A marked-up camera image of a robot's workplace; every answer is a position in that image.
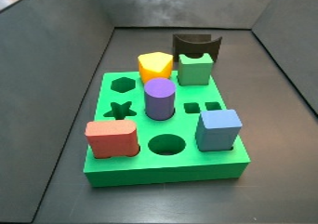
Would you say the green shape sorter board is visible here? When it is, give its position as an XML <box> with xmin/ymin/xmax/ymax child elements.
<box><xmin>83</xmin><ymin>72</ymin><xmax>250</xmax><ymax>187</ymax></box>

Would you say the purple cylinder block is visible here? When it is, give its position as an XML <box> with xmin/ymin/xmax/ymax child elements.
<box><xmin>144</xmin><ymin>78</ymin><xmax>176</xmax><ymax>121</ymax></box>

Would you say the yellow pentagon block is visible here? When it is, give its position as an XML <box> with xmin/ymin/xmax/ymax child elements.
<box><xmin>138</xmin><ymin>52</ymin><xmax>172</xmax><ymax>83</ymax></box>

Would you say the green notched block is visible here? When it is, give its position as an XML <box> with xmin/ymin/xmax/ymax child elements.
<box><xmin>178</xmin><ymin>53</ymin><xmax>214</xmax><ymax>86</ymax></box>

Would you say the red rounded block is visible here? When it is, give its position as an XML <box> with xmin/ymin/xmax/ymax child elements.
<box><xmin>84</xmin><ymin>120</ymin><xmax>139</xmax><ymax>159</ymax></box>

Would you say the blue square block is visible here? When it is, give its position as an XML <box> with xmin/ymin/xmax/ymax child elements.
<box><xmin>195</xmin><ymin>110</ymin><xmax>242</xmax><ymax>152</ymax></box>

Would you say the black crescent block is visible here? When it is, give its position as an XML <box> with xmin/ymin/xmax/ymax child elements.
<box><xmin>172</xmin><ymin>33</ymin><xmax>222</xmax><ymax>61</ymax></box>

